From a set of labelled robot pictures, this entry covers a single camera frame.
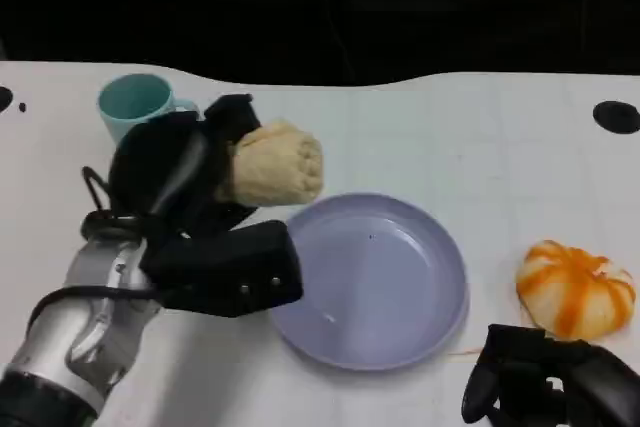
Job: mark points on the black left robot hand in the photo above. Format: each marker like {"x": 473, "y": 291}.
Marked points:
{"x": 150, "y": 167}

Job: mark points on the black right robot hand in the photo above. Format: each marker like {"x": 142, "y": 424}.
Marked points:
{"x": 590, "y": 387}

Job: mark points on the beige towel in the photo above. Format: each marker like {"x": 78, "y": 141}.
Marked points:
{"x": 280, "y": 167}

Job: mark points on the pale green mug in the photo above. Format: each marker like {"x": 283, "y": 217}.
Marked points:
{"x": 132, "y": 97}

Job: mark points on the orange and white toy bread roll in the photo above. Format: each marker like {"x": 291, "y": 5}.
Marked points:
{"x": 570, "y": 287}

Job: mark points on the black table grommet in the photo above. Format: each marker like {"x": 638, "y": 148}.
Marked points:
{"x": 4, "y": 98}
{"x": 617, "y": 117}

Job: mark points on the lilac plate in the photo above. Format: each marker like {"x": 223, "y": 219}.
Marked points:
{"x": 380, "y": 292}

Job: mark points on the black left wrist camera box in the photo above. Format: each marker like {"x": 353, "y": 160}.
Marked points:
{"x": 225, "y": 267}

